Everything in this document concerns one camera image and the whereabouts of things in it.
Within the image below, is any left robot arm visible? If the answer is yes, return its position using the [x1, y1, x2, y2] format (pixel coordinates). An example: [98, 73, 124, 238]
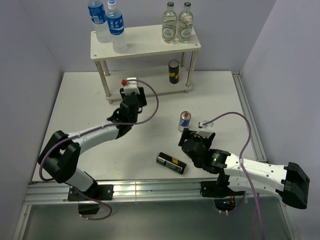
[37, 85, 147, 200]

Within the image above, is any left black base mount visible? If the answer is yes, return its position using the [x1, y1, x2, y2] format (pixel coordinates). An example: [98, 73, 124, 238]
[67, 182, 114, 221]

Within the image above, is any green-cap glass bottle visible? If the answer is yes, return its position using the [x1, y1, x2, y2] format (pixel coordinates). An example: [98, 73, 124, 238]
[161, 1, 178, 43]
[177, 2, 194, 43]

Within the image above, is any white two-tier shelf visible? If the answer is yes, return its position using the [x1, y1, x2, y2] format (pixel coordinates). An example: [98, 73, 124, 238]
[90, 25, 201, 103]

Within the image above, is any blue-label water bottle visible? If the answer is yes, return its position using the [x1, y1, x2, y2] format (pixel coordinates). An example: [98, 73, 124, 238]
[106, 0, 128, 54]
[87, 0, 111, 43]

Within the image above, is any aluminium rail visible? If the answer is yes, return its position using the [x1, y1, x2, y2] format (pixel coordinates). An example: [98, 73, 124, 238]
[231, 70, 283, 186]
[23, 174, 287, 204]

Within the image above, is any left green-cap glass bottle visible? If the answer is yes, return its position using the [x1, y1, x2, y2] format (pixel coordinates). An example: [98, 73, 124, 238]
[161, 1, 178, 43]

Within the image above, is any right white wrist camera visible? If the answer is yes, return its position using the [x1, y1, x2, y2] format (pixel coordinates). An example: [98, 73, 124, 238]
[196, 120, 214, 139]

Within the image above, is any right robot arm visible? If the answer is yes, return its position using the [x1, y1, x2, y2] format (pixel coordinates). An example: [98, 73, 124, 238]
[178, 128, 310, 210]

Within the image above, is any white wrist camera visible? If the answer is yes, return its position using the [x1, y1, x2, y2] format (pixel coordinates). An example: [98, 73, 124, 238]
[196, 120, 214, 139]
[121, 77, 139, 95]

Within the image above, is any Red Bull can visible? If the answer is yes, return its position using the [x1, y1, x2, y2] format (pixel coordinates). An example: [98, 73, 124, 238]
[178, 111, 191, 132]

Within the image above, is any dark coffee can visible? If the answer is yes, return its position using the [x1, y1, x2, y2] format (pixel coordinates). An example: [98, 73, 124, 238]
[155, 152, 187, 175]
[168, 59, 180, 84]

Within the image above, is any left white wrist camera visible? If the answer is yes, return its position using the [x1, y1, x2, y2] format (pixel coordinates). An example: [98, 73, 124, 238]
[121, 77, 139, 95]

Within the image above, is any aluminium right side rail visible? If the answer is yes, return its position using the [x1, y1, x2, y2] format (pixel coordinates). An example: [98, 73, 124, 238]
[231, 70, 283, 186]

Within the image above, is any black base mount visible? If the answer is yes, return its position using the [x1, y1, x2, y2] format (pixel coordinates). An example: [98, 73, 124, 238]
[67, 182, 114, 221]
[197, 179, 245, 213]

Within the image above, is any aluminium front rail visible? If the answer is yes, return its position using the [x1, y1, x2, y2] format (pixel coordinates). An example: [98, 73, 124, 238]
[23, 174, 287, 204]

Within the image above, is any right green-cap glass bottle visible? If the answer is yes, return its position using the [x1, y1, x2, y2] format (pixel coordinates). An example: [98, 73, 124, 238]
[177, 2, 194, 43]

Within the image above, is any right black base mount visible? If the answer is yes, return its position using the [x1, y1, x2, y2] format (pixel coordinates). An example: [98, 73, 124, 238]
[197, 179, 245, 213]

